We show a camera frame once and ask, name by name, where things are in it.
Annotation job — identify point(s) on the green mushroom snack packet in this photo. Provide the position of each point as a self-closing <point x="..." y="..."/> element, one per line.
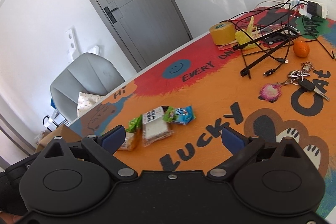
<point x="133" y="134"/>

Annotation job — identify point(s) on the blue white snack packet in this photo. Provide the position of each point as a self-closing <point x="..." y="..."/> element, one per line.
<point x="183" y="115"/>

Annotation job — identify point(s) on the orange tangerine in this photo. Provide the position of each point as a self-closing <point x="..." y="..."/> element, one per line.
<point x="301" y="48"/>

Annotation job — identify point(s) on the brown cardboard box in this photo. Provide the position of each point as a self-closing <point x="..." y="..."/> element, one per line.
<point x="63" y="131"/>

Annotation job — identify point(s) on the grey room door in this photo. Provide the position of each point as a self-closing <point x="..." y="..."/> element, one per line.
<point x="146" y="30"/>

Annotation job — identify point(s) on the pink pixel keychain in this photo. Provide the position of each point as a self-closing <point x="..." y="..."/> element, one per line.
<point x="270" y="92"/>

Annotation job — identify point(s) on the black charger plug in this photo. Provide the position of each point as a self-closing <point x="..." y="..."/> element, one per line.
<point x="314" y="9"/>

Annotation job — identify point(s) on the dotted cream cushion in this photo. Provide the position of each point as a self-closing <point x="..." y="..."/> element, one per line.
<point x="86" y="101"/>

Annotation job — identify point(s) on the yellow plastic toy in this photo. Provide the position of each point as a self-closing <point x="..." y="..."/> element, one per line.
<point x="245" y="35"/>

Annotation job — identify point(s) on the yellow tape roll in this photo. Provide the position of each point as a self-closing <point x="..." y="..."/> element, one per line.
<point x="222" y="33"/>

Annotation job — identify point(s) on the black door handle lock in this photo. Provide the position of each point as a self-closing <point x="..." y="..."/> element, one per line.
<point x="110" y="15"/>

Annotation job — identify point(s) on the grey upholstered armchair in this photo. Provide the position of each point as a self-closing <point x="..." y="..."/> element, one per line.
<point x="89" y="73"/>

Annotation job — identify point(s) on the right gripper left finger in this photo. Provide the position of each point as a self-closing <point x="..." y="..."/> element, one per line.
<point x="85" y="160"/>

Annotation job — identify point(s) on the car key bunch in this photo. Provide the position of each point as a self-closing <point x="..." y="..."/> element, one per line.
<point x="299" y="77"/>

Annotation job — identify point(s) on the colourful cartoon table mat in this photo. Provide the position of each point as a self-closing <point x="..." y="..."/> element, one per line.
<point x="208" y="79"/>

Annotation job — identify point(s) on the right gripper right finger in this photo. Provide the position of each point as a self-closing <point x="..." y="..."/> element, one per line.
<point x="254" y="157"/>

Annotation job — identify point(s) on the green candy packet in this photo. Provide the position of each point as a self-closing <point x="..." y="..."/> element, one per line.
<point x="168" y="113"/>

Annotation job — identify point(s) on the white power strip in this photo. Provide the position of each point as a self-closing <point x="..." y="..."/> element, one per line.
<point x="302" y="8"/>

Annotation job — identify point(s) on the black wire rack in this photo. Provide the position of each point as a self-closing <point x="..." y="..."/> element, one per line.
<point x="280" y="25"/>

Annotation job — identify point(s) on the cream sandwich cake packet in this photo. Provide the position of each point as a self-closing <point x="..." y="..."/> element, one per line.
<point x="154" y="127"/>

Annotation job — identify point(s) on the black metal shoe rack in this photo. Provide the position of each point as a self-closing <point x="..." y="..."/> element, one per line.
<point x="49" y="121"/>

